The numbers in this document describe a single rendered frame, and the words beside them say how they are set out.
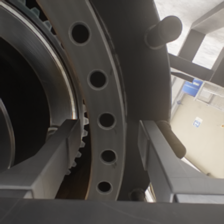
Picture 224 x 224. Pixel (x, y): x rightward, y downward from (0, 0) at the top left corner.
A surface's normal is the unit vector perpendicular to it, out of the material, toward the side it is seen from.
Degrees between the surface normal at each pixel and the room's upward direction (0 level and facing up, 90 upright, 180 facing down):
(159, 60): 90
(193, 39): 90
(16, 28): 90
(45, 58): 90
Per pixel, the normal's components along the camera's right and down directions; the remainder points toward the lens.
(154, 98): -0.02, 0.30
